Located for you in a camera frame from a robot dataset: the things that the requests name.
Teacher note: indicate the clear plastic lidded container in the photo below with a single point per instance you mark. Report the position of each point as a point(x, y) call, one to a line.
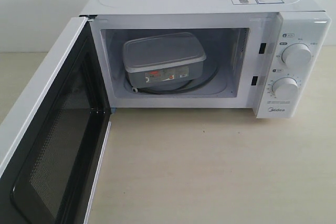
point(161, 59)

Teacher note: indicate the white microwave door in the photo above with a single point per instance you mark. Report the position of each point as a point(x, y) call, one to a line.
point(53, 138)

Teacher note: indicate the white Midea microwave oven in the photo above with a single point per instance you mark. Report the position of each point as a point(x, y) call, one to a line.
point(245, 41)

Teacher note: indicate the glass turntable plate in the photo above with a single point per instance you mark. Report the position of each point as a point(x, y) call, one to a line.
point(210, 70)

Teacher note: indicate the lower white control knob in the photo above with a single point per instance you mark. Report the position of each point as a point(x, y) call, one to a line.
point(285, 88)

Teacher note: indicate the white control knob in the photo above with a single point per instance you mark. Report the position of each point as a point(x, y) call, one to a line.
point(296, 55)
point(285, 88)

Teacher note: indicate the upper white control knob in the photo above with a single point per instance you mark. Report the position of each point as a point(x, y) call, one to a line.
point(296, 55)

